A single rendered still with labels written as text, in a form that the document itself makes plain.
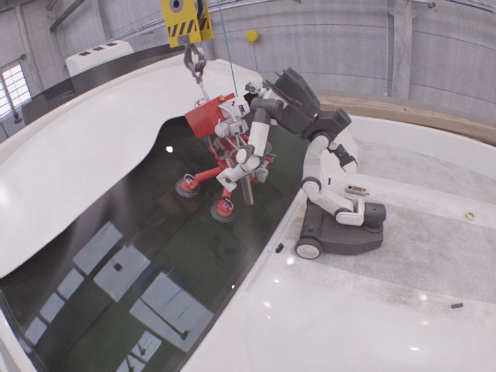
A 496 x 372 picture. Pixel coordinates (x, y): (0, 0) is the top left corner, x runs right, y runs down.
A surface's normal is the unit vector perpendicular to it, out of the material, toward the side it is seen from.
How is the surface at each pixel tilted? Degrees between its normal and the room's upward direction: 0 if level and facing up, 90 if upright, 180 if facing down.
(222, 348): 53
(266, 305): 21
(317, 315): 16
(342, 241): 0
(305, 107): 88
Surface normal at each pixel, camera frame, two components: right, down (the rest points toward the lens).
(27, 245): 0.06, -0.58
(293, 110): -0.14, 0.68
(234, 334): 0.52, -0.28
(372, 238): -0.14, -0.79
